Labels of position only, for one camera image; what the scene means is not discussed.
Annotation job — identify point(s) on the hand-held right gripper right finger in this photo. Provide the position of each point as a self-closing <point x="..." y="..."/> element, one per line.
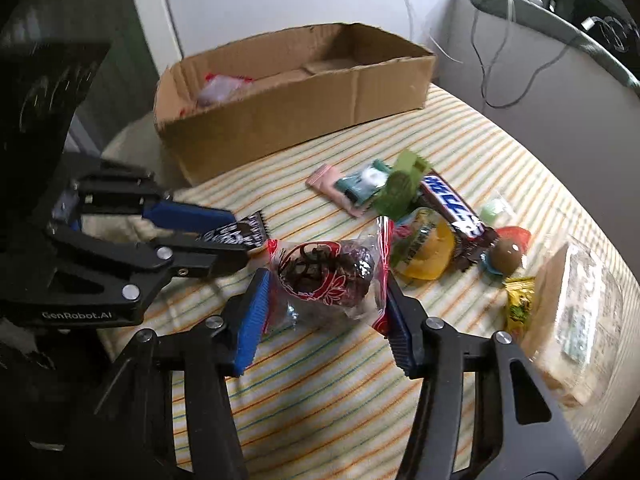
<point x="400" y="332"/>

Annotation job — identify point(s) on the brown chocolate ball blue wrapper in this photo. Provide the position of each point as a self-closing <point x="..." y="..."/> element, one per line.
<point x="507" y="256"/>

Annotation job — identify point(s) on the clear red and white packet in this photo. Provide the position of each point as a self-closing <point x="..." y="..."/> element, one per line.
<point x="220" y="87"/>

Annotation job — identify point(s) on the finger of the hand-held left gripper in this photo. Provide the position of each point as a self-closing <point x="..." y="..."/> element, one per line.
<point x="200" y="262"/>
<point x="190" y="215"/>

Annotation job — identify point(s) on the striped blanket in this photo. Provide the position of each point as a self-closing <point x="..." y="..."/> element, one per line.
<point x="325" y="400"/>

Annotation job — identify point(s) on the brown chocolate bar blue label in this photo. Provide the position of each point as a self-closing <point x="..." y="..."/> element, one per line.
<point x="452" y="205"/>

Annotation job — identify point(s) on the green candy wrapper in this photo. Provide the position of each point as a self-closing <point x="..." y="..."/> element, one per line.
<point x="397" y="190"/>

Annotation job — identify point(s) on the red jelly cup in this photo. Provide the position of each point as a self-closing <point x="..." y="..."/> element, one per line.
<point x="517" y="234"/>

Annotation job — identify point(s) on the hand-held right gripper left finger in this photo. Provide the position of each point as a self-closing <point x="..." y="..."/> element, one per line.
<point x="252" y="322"/>

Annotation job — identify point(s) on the teal candy packet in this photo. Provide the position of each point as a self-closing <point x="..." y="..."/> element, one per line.
<point x="362" y="180"/>

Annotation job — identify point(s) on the yellow jelly cup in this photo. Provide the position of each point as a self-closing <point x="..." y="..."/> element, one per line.
<point x="425" y="255"/>

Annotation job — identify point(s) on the black and white candy packet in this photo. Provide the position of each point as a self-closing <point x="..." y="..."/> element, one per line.
<point x="237" y="232"/>

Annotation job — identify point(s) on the grey window ledge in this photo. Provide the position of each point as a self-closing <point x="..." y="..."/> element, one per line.
<point x="550" y="15"/>

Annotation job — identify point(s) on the pink candy packet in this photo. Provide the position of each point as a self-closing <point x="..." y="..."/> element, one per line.
<point x="322" y="177"/>

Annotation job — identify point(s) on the yellow and green candy packet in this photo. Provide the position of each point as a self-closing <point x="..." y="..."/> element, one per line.
<point x="519" y="305"/>

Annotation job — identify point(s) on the clear red chocolate snack packet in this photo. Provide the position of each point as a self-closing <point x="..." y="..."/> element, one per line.
<point x="320" y="270"/>

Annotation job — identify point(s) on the brown cardboard box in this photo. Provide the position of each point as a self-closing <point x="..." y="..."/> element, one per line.
<point x="300" y="110"/>

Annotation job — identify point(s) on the light green jelly cup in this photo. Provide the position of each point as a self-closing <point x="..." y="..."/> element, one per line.
<point x="495" y="210"/>

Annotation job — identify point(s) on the bread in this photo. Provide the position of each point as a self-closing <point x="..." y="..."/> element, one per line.
<point x="565" y="320"/>

